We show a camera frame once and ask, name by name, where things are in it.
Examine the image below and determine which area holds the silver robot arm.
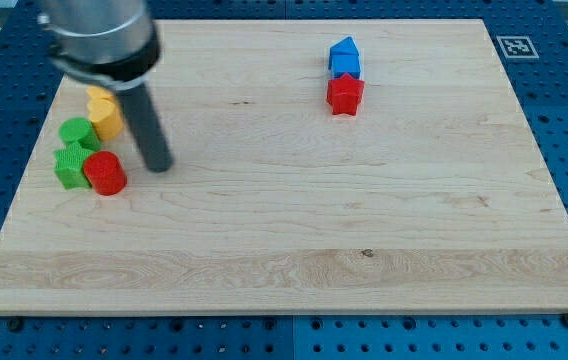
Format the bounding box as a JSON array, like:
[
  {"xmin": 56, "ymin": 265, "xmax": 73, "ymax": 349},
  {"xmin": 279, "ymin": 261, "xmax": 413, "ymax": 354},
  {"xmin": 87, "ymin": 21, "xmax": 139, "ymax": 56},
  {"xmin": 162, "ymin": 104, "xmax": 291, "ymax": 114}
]
[{"xmin": 37, "ymin": 0, "xmax": 161, "ymax": 87}]

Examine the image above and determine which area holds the red star block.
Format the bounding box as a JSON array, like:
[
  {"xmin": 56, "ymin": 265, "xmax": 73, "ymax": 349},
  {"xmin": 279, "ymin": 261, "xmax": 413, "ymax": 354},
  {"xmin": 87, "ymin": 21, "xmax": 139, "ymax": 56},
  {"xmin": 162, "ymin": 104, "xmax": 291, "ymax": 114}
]
[{"xmin": 326, "ymin": 73, "xmax": 365, "ymax": 116}]

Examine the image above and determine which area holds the green star block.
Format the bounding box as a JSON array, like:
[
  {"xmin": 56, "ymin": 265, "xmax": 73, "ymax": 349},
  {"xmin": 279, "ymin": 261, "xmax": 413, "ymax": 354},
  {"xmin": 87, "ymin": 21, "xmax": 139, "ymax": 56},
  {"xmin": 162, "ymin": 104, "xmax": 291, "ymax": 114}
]
[{"xmin": 54, "ymin": 142, "xmax": 95, "ymax": 190}]

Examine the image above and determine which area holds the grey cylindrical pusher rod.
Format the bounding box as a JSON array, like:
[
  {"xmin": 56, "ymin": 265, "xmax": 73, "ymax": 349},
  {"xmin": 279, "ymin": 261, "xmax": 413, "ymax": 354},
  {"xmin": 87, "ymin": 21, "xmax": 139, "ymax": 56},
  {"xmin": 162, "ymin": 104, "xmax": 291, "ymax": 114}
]
[{"xmin": 115, "ymin": 83, "xmax": 174, "ymax": 173}]

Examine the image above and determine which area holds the blue cube block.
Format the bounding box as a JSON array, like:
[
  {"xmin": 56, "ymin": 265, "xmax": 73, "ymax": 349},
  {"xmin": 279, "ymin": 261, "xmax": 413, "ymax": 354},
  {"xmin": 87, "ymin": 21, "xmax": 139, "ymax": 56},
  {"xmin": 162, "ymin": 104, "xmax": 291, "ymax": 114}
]
[{"xmin": 330, "ymin": 54, "xmax": 361, "ymax": 79}]

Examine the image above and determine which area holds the blue pentagon block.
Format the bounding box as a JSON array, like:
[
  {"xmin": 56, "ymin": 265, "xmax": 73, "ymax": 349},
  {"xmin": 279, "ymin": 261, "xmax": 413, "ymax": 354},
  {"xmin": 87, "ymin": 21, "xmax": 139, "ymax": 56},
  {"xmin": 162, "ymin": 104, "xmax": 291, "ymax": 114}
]
[{"xmin": 328, "ymin": 36, "xmax": 360, "ymax": 69}]

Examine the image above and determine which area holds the wooden board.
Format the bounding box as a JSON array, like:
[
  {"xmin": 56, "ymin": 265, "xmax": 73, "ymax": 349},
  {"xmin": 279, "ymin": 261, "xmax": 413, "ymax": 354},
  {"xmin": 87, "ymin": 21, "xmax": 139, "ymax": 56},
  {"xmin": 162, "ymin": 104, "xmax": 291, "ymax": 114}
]
[{"xmin": 0, "ymin": 19, "xmax": 568, "ymax": 316}]

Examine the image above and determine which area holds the red cylinder block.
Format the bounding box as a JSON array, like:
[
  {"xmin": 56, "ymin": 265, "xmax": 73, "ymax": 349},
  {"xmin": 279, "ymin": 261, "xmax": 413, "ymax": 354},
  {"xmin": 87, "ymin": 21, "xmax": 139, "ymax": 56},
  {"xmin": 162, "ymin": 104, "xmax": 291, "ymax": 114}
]
[{"xmin": 83, "ymin": 151, "xmax": 127, "ymax": 196}]

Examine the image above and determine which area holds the yellow block behind heart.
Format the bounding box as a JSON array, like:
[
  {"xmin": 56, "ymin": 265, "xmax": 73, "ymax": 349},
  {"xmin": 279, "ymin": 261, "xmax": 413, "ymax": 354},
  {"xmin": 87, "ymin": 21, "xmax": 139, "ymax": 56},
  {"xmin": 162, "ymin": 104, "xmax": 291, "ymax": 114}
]
[{"xmin": 86, "ymin": 85, "xmax": 116, "ymax": 102}]

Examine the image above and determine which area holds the green cylinder block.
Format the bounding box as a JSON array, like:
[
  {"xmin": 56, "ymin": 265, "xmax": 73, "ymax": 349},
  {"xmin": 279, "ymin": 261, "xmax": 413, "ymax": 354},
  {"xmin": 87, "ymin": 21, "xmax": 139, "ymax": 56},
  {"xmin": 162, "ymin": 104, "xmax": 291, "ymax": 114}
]
[{"xmin": 58, "ymin": 117, "xmax": 101, "ymax": 151}]

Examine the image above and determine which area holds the white fiducial marker tag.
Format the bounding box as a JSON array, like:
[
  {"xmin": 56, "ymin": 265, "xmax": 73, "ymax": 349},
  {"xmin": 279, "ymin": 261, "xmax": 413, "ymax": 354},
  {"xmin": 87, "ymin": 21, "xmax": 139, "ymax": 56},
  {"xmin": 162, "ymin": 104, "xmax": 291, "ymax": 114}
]
[{"xmin": 496, "ymin": 35, "xmax": 539, "ymax": 60}]

